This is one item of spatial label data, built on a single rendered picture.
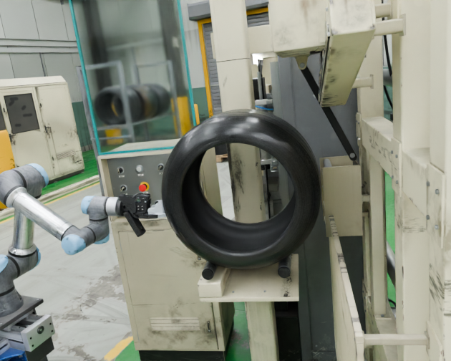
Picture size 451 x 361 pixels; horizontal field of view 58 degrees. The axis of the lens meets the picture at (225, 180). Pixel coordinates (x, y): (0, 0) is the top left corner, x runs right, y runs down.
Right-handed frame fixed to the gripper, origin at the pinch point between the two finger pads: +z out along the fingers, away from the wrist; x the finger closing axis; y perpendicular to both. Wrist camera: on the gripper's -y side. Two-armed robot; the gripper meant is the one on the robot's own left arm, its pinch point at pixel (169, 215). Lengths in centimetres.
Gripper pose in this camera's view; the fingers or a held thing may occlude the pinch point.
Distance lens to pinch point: 161.8
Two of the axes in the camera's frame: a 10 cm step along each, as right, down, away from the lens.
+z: 9.9, 0.5, -1.6
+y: 0.1, -9.6, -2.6
